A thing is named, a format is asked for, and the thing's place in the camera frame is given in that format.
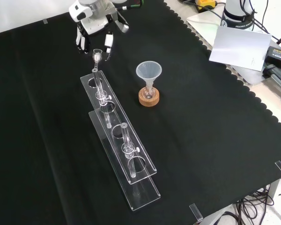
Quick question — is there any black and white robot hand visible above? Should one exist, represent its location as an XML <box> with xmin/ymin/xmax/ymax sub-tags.
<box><xmin>68</xmin><ymin>0</ymin><xmax>130</xmax><ymax>62</ymax></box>

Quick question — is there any glass weighing funnel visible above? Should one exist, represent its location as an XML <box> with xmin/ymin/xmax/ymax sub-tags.
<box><xmin>92</xmin><ymin>48</ymin><xmax>104</xmax><ymax>69</ymax></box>

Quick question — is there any clear plastic funnel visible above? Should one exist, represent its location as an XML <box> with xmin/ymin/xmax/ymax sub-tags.
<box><xmin>135</xmin><ymin>60</ymin><xmax>163</xmax><ymax>93</ymax></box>

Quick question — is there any clear funnel stand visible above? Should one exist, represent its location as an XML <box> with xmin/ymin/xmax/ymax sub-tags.
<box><xmin>80</xmin><ymin>67</ymin><xmax>161</xmax><ymax>211</ymax></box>

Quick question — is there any small round-bottom glass flask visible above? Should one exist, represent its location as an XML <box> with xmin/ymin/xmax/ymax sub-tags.
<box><xmin>141</xmin><ymin>85</ymin><xmax>156</xmax><ymax>99</ymax></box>

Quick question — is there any pale mounting board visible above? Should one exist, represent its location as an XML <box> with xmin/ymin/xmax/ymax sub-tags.
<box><xmin>186</xmin><ymin>10</ymin><xmax>272</xmax><ymax>85</ymax></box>

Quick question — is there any yellow stop button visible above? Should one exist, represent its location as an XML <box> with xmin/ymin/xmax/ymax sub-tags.
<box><xmin>195</xmin><ymin>0</ymin><xmax>218</xmax><ymax>13</ymax></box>

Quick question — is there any white card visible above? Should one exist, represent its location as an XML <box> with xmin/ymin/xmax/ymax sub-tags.
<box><xmin>208</xmin><ymin>25</ymin><xmax>272</xmax><ymax>71</ymax></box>

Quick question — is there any black bench cloth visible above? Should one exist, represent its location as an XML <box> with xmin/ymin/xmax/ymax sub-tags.
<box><xmin>0</xmin><ymin>0</ymin><xmax>281</xmax><ymax>225</ymax></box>

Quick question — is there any black power adapter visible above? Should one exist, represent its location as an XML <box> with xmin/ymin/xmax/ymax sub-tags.
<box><xmin>264</xmin><ymin>45</ymin><xmax>281</xmax><ymax>68</ymax></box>

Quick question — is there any grey and black plug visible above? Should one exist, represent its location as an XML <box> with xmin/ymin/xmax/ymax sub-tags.
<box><xmin>262</xmin><ymin>64</ymin><xmax>281</xmax><ymax>91</ymax></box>

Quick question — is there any white table leg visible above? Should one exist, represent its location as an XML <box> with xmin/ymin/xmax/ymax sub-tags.
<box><xmin>268</xmin><ymin>179</ymin><xmax>281</xmax><ymax>207</ymax></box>

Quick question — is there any cork ring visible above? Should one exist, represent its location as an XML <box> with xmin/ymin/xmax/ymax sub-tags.
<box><xmin>138</xmin><ymin>87</ymin><xmax>160</xmax><ymax>107</ymax></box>

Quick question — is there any black floor cable bundle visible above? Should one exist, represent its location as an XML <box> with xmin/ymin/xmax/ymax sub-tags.
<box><xmin>224</xmin><ymin>186</ymin><xmax>281</xmax><ymax>225</ymax></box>

